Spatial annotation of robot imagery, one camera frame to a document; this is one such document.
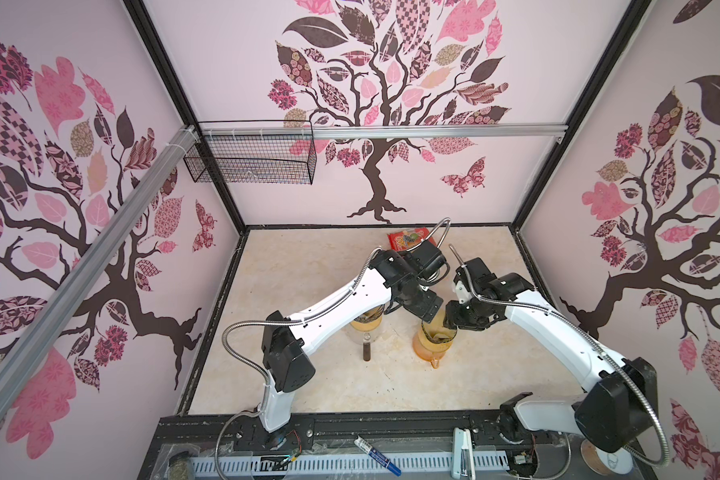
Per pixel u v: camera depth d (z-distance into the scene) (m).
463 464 0.67
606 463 0.65
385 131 0.92
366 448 0.70
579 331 0.46
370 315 0.81
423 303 0.65
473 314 0.67
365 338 0.79
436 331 0.81
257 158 0.80
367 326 0.81
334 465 0.70
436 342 0.80
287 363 0.43
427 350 0.79
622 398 0.39
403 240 1.11
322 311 0.46
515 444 0.71
